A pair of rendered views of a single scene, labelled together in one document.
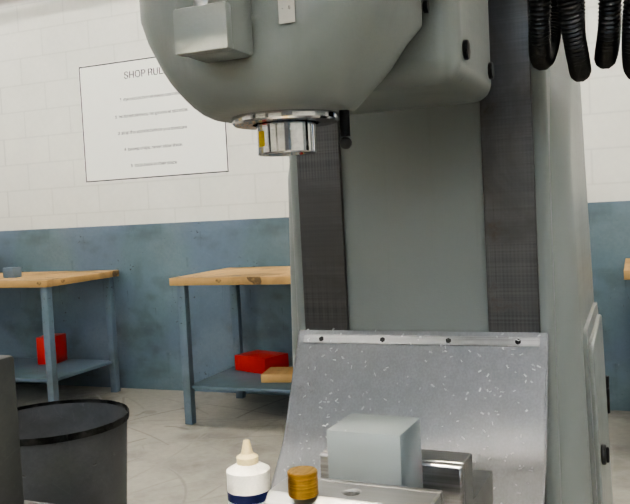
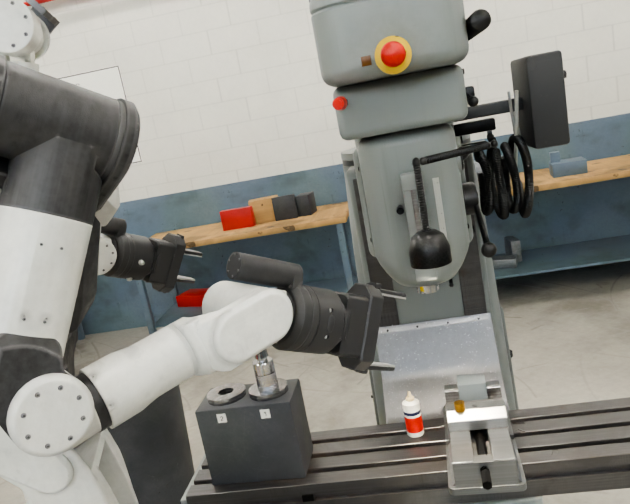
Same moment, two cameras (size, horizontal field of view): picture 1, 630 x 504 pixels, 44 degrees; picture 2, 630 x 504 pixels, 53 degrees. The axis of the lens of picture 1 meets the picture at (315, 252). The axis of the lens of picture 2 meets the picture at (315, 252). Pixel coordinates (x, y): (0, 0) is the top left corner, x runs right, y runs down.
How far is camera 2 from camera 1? 92 cm
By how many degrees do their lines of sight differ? 16
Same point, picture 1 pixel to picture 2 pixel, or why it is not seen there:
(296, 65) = (449, 273)
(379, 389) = (421, 349)
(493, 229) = (462, 272)
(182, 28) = (419, 273)
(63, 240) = not seen: hidden behind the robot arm
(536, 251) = (482, 279)
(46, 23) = not seen: outside the picture
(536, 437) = (494, 358)
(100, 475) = (173, 407)
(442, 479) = (493, 391)
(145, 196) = not seen: hidden behind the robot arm
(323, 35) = (457, 263)
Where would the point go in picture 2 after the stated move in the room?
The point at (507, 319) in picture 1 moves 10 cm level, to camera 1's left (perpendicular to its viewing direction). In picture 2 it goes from (472, 309) to (439, 318)
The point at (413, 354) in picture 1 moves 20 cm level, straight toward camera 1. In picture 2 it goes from (433, 331) to (459, 356)
